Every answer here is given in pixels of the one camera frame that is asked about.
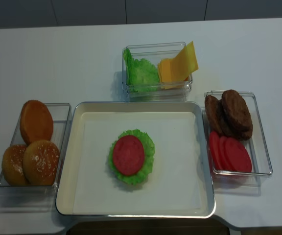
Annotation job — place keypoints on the brown meat patty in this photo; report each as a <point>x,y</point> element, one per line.
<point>237,114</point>
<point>210,108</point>
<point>223,122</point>

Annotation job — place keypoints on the green lettuce leaf on tray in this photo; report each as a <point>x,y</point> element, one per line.
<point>149,149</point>

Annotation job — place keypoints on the green lettuce in container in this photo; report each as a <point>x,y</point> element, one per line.
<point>142,75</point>

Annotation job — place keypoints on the clear lettuce cheese container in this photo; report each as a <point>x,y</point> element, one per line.
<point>177,91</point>

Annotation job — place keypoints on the stacked orange cheese slices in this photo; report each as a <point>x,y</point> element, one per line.
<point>164,71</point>

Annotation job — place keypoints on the upright yellow cheese slice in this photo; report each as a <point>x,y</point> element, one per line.
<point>184,64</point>

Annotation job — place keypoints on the red tomato slice on tray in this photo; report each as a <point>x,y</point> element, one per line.
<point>128,155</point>

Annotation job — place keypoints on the back red tomato slice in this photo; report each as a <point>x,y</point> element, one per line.
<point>214,148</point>

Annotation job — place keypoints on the white metal tray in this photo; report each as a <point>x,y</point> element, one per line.
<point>180,184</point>

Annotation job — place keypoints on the middle red tomato slice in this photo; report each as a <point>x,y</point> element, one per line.
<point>224,162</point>

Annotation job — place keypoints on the front red tomato slice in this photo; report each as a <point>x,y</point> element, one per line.
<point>237,156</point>

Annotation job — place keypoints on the clear patty tomato container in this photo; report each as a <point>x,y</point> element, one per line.
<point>242,183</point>

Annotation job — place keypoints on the plain bun bottom half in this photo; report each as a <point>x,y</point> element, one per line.
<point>36,122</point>

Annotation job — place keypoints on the right sesame bun top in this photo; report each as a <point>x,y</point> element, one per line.
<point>40,163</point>

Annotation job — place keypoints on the sesame bun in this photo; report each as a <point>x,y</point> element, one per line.
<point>40,163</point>
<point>12,165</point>

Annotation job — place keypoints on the left sesame bun top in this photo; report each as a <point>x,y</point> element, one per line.
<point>12,165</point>

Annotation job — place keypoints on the clear bun container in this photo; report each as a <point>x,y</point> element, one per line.
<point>40,198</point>

